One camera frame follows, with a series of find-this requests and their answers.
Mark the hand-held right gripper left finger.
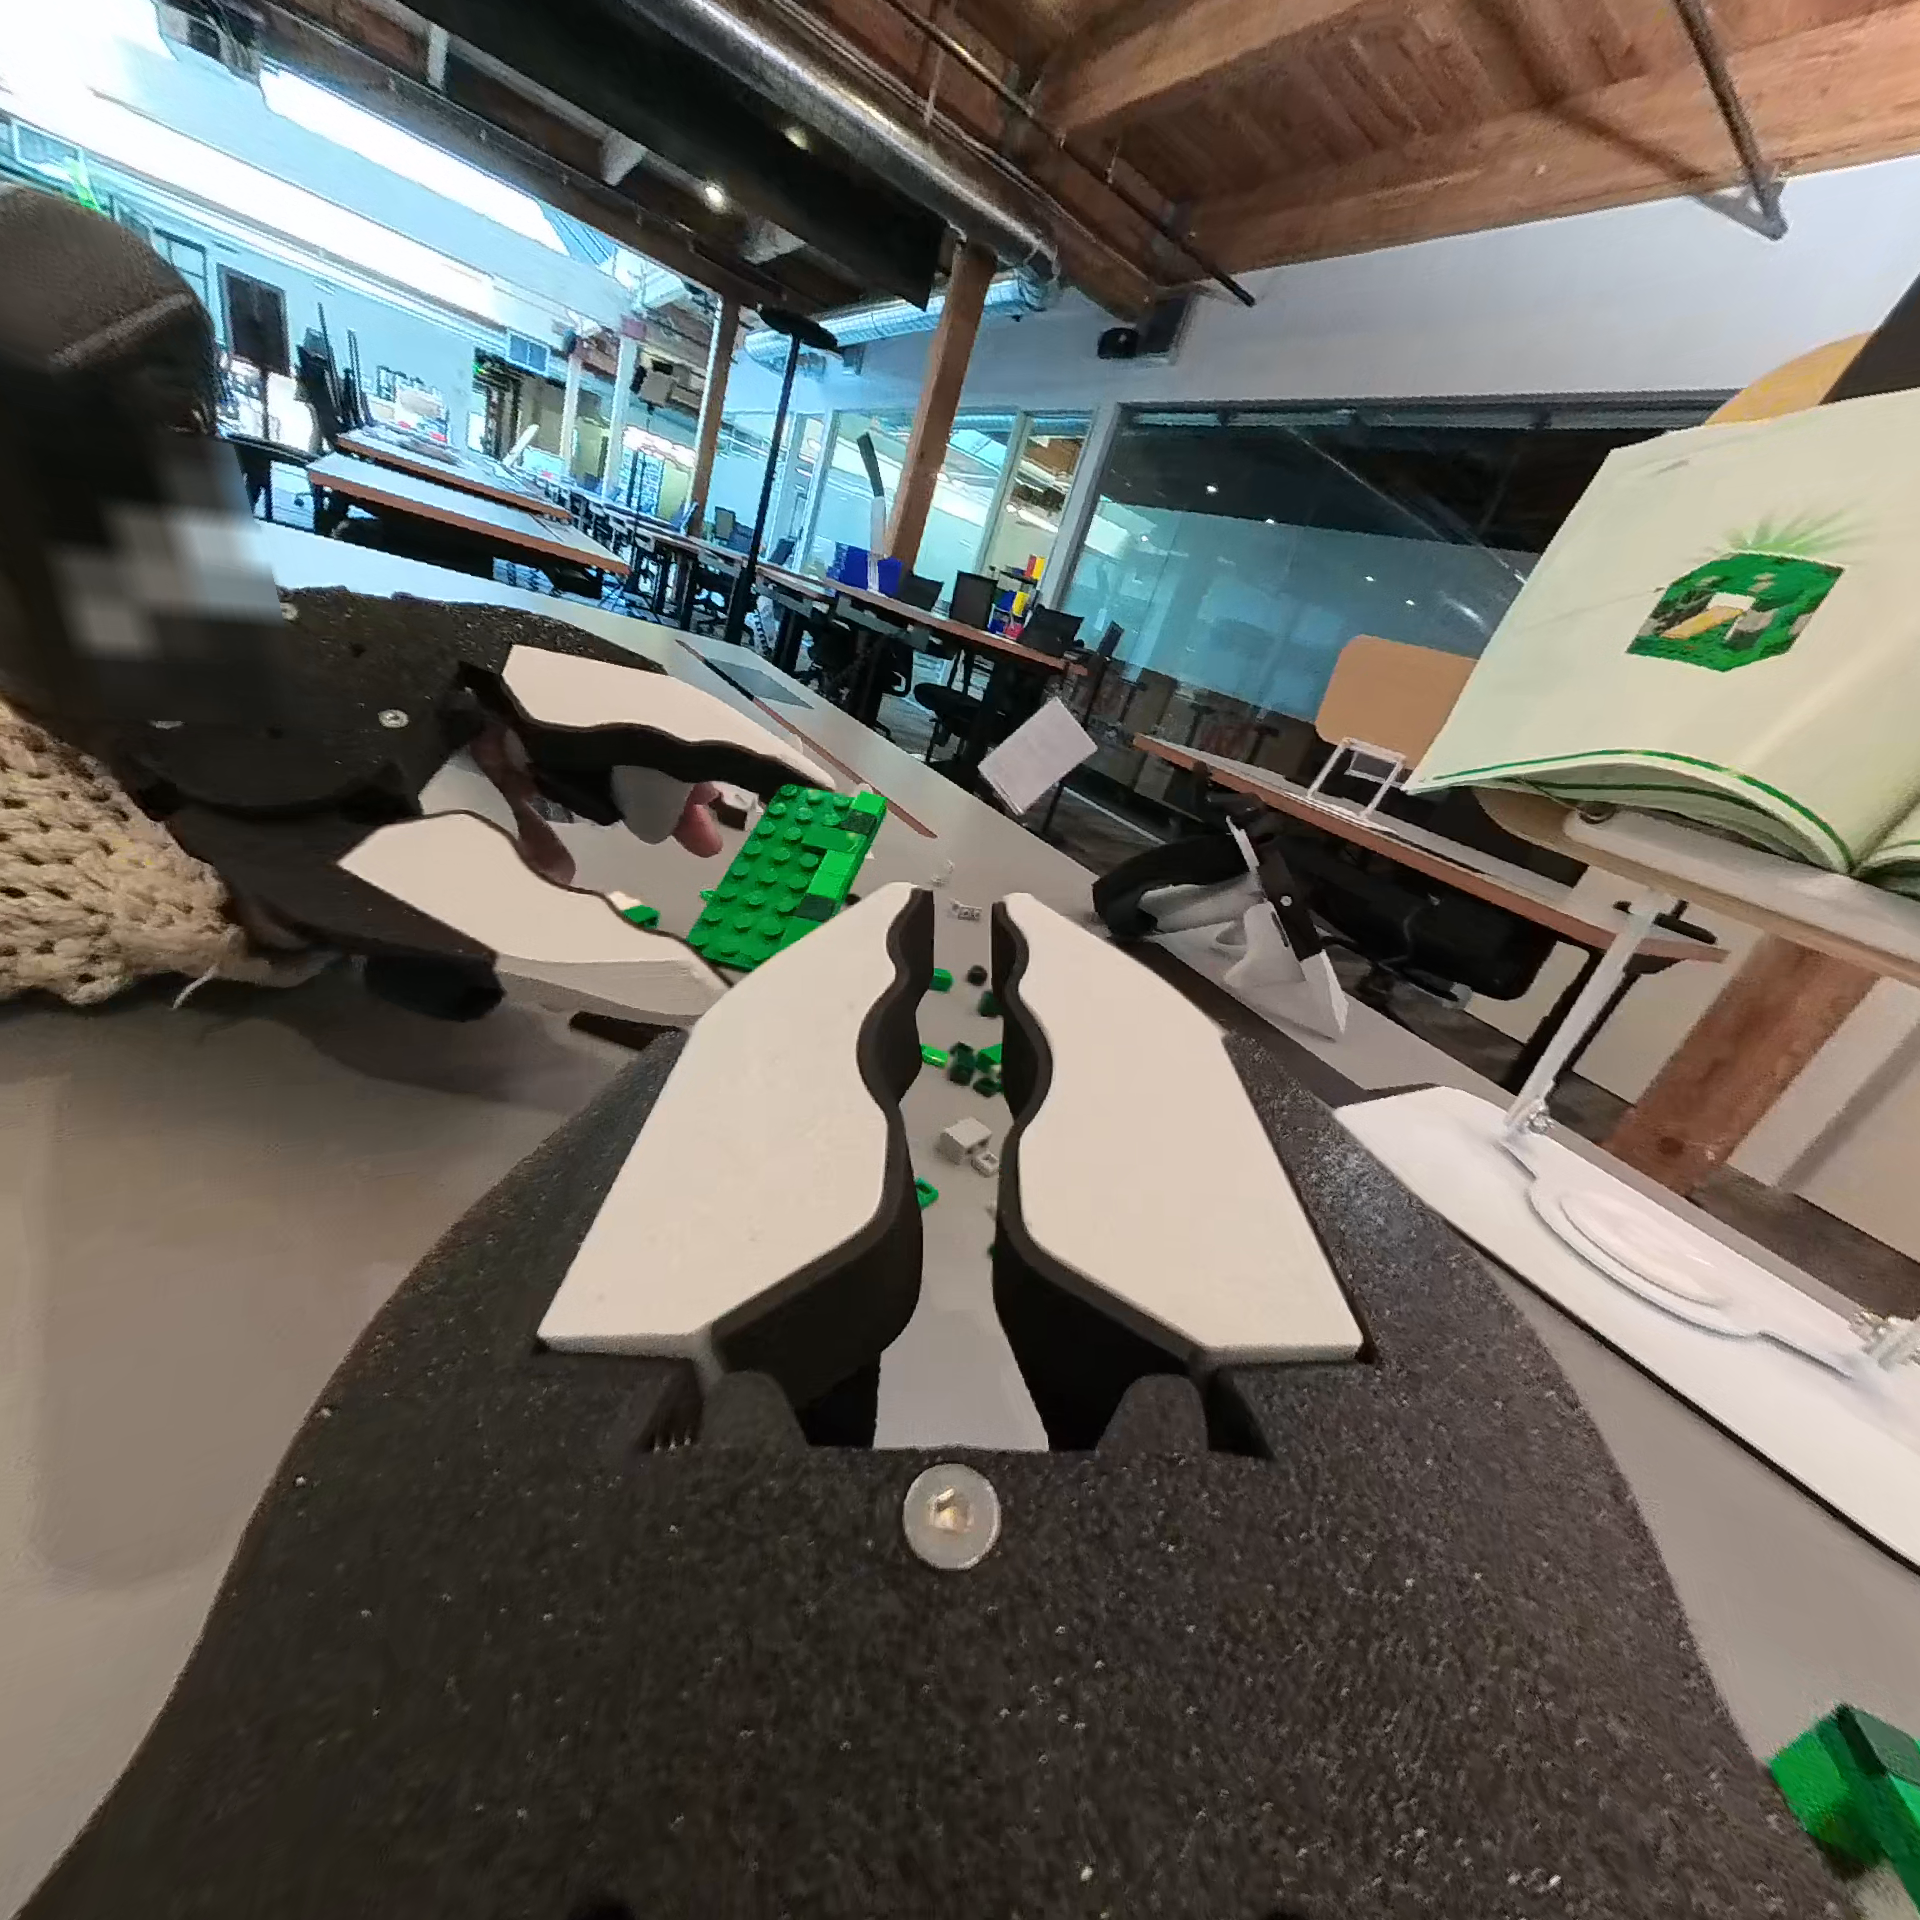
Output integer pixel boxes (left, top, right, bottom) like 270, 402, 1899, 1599
537, 884, 936, 1363

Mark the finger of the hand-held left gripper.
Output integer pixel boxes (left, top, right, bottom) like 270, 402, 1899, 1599
337, 808, 733, 1025
498, 642, 845, 797

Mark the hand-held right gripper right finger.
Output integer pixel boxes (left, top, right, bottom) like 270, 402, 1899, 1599
989, 891, 1368, 1370

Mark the pile of small lego pieces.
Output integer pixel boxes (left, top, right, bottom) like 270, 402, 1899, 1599
907, 884, 1022, 1217

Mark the green lego baseplate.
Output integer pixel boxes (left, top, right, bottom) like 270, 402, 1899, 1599
688, 784, 890, 973

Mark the person's left forearm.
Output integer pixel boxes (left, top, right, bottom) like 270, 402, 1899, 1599
0, 697, 249, 1008

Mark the green lego block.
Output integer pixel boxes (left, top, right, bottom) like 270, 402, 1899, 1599
1769, 1708, 1920, 1865

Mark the person's left hand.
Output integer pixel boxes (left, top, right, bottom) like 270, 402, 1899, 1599
469, 720, 730, 889

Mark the long office desk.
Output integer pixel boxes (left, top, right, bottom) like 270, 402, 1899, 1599
749, 563, 1081, 682
306, 427, 633, 580

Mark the wooden pillar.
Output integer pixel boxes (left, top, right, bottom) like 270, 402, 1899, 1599
688, 292, 746, 514
885, 240, 1002, 568
1604, 930, 1883, 1199

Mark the white book stand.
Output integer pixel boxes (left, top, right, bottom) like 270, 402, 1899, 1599
1329, 336, 1920, 1568

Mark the white paper sheet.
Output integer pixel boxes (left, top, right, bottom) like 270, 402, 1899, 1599
978, 697, 1101, 820

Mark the wooden-edged office desk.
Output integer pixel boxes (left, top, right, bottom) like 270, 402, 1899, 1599
1132, 731, 1729, 965

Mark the tan board stand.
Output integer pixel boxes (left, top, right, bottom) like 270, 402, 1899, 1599
1318, 633, 1482, 823

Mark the open instruction booklet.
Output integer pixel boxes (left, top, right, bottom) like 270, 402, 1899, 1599
1410, 427, 1920, 903

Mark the black flat panel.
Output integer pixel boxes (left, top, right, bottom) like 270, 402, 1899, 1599
1822, 299, 1920, 402

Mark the black metal rod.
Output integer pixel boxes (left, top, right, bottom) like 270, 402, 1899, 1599
1668, 0, 1789, 240

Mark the silver spiral duct pipe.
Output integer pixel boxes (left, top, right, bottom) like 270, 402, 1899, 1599
632, 0, 1064, 303

